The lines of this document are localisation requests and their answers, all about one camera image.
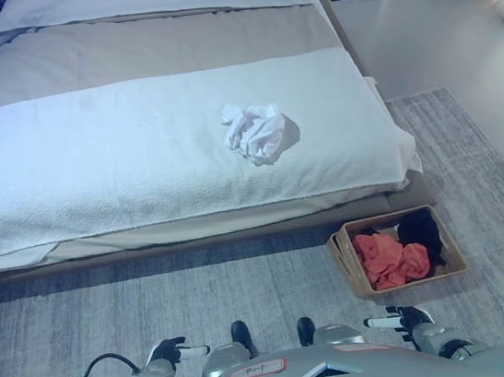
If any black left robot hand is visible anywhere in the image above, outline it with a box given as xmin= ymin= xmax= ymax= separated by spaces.
xmin=144 ymin=332 xmax=211 ymax=369

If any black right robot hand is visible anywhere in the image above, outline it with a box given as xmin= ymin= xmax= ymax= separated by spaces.
xmin=362 ymin=300 xmax=434 ymax=348

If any white garment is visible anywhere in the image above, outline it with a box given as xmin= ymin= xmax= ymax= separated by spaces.
xmin=217 ymin=96 xmax=292 ymax=172

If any woven wicker laundry basket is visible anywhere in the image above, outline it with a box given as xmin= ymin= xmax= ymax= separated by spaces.
xmin=323 ymin=200 xmax=471 ymax=302

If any beige bed cover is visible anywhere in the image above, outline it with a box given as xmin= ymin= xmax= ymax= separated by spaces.
xmin=0 ymin=0 xmax=350 ymax=116

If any silver left robot leg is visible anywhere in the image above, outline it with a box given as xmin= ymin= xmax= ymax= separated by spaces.
xmin=194 ymin=317 xmax=263 ymax=377

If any orange garment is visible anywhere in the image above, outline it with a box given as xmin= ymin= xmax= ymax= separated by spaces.
xmin=349 ymin=224 xmax=435 ymax=294

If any grey striped rug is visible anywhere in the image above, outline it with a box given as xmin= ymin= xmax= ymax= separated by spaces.
xmin=0 ymin=79 xmax=504 ymax=377

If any black garment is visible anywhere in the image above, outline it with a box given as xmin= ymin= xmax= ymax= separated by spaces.
xmin=393 ymin=206 xmax=450 ymax=273

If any silver robot torso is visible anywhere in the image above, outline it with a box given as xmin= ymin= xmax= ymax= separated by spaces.
xmin=161 ymin=319 xmax=504 ymax=377

